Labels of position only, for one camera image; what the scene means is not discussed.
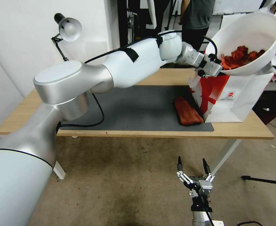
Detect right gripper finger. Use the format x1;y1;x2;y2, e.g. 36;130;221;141
175;156;192;189
202;158;216;187

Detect white round bowl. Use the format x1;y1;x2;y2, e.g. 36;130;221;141
205;10;276;77

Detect red shrimp pile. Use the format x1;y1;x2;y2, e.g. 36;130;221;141
220;46;267;71

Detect red folded towel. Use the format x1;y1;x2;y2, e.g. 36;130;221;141
174;96;204;126

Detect white red takeout bag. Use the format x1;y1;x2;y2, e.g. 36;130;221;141
188;70;276;123

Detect person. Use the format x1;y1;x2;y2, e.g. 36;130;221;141
178;0;214;54

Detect black floor stand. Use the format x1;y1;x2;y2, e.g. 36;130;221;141
241;175;276;187

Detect black tripod stand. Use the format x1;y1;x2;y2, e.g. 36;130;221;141
164;0;180;31

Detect grey table mat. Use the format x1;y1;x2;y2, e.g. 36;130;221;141
57;85;215;132

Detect white desk lamp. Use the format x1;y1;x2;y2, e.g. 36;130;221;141
51;13;83;62

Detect wooden table white legs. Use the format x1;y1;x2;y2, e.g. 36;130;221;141
0;67;276;180

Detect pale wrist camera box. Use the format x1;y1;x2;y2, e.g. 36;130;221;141
204;62;222;77
198;180;213;190

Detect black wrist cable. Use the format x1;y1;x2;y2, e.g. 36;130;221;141
200;188;214;226
202;35;219;57

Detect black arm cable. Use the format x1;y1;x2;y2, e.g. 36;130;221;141
57;92;105;129

